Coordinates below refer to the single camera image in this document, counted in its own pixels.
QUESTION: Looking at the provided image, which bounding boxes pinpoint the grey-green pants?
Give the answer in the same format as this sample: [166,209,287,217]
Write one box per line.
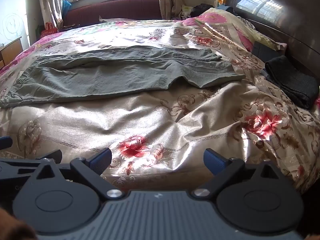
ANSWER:
[0,45,247,108]

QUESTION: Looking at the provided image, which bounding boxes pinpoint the red bag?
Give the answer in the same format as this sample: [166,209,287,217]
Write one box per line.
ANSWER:
[41,22,58,37]

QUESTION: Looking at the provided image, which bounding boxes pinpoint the floral pillow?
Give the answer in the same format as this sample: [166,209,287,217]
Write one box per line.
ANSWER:
[182,7,288,53]

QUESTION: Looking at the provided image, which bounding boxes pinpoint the black folded cloth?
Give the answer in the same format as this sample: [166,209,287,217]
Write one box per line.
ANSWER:
[260,56,320,109]

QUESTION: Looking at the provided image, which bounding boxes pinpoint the wooden bedside cabinet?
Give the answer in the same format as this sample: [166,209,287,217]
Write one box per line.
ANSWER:
[0,36,25,71]

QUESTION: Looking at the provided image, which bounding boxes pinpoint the floral satin bedspread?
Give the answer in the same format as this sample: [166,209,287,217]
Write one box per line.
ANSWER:
[0,7,320,195]

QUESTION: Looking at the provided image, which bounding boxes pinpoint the dark wooden headboard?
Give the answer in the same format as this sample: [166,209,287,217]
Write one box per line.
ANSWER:
[226,0,320,82]

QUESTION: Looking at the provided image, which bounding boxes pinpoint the blue plastic bag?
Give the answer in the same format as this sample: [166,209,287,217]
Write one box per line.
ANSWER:
[62,0,72,18]

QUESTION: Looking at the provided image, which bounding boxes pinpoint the maroon upholstered bench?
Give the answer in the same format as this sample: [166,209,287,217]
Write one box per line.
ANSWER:
[63,0,163,28]

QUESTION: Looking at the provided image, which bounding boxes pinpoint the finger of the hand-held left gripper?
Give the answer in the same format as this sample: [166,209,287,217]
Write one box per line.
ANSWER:
[0,136,13,150]
[0,149,63,178]

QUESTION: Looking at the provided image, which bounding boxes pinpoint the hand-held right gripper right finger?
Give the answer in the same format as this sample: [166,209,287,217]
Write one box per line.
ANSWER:
[191,149,282,198]

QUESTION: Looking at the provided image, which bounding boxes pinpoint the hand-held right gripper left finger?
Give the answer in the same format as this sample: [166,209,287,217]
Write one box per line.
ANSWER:
[32,148,124,200]

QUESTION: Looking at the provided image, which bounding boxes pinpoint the dark clothes pile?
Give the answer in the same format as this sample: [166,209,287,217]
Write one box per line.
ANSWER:
[190,3,216,18]

